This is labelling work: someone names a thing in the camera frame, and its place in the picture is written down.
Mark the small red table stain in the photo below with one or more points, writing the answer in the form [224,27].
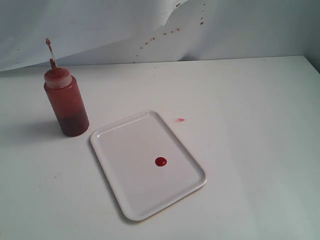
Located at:
[180,120]

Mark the white rectangular tray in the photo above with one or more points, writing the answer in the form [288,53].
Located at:
[126,151]

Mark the red sauce squeeze bottle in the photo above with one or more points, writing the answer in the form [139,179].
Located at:
[64,95]

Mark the white paper backdrop sheet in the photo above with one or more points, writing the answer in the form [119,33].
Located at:
[92,32]

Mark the red sauce blob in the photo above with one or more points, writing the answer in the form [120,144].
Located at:
[160,161]

